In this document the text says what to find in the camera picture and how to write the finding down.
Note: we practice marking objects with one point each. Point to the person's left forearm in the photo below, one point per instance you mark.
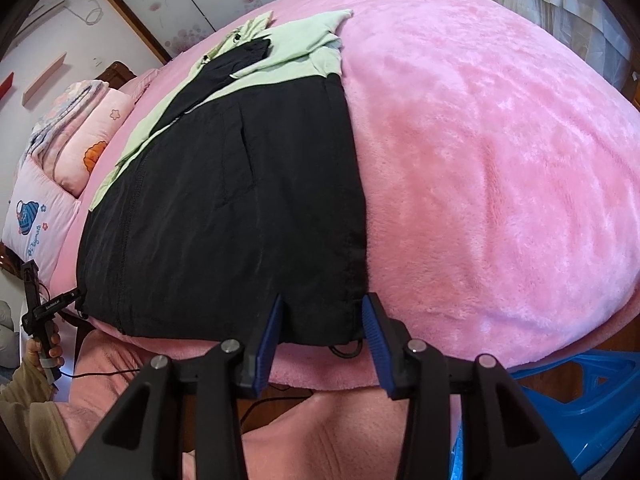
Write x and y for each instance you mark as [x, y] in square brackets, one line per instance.
[25, 410]

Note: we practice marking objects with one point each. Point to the pink pillow with blue print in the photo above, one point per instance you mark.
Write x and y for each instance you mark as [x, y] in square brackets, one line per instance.
[40, 220]

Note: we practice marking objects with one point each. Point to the blue plastic stool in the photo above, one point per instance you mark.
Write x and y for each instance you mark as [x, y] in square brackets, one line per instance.
[575, 410]

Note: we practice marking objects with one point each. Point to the person's left hand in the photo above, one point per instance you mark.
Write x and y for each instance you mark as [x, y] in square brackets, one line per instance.
[56, 345]

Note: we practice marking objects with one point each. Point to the red wall shelf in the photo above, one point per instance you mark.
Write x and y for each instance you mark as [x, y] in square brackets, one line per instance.
[6, 85]

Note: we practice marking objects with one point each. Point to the green and black hooded jacket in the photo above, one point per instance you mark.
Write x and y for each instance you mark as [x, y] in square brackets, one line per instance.
[225, 210]

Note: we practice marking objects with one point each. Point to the pink wall shelf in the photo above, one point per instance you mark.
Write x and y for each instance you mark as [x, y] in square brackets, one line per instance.
[45, 77]

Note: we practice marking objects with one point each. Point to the pink quilt with flower print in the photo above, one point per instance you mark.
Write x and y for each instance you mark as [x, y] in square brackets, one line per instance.
[95, 140]

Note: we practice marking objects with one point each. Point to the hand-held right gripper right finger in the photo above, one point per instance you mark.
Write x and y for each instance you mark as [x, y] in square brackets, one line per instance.
[377, 340]

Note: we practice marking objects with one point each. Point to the floral sliding door wardrobe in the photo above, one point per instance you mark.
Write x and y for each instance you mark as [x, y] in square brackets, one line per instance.
[175, 0]

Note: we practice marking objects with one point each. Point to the flat pink pillow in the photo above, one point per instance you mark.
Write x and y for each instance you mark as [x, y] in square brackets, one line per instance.
[142, 85]

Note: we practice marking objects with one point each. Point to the folded floral quilt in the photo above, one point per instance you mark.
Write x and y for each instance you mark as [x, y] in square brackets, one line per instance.
[65, 110]

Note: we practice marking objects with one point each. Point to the dark wooden headboard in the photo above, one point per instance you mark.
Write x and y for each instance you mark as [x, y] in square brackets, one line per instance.
[117, 72]

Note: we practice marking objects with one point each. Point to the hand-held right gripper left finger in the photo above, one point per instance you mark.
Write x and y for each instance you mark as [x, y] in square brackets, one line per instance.
[267, 340]

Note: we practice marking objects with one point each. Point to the pink plush bed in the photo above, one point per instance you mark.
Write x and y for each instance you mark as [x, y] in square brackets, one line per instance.
[475, 160]

